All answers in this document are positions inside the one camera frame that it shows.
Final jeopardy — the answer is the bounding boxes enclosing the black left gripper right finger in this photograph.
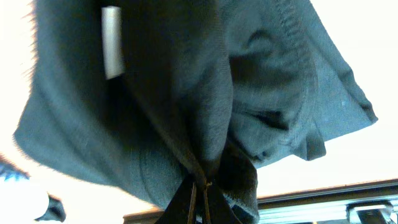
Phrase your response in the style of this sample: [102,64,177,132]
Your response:
[203,182,242,224]

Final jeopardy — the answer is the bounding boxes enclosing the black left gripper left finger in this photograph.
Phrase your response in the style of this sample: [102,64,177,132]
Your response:
[155,176,197,224]

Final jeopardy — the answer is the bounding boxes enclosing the black t-shirt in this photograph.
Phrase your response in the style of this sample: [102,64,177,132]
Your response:
[14,0,377,223]

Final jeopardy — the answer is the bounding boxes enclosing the light blue printed t-shirt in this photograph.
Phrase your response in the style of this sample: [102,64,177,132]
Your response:
[1,157,66,224]

